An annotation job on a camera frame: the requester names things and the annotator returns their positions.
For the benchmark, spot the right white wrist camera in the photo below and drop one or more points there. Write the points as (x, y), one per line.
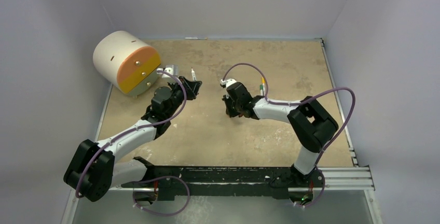
(225, 83)

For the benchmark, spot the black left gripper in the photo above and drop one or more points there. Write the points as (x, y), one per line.
(190, 87)

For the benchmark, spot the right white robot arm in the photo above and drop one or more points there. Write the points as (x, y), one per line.
(311, 122)

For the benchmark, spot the aluminium frame rail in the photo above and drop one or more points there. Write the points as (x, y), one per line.
(335, 178)

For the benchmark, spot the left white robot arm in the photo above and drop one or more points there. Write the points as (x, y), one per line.
(92, 167)

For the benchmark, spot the round cream drawer cabinet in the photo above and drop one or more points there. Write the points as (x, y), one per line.
(114, 58)

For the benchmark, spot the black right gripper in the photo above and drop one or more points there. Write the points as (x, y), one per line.
(232, 102)

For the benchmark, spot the white pen orange tip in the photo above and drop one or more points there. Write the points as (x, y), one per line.
(195, 38)

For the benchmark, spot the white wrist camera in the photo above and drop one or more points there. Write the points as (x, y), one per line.
(225, 83)
(168, 71)

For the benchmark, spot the white pen red tip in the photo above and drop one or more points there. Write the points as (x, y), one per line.
(193, 74)

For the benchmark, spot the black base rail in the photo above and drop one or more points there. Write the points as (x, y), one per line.
(276, 182)

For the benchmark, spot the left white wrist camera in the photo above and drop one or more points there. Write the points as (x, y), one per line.
(168, 71)

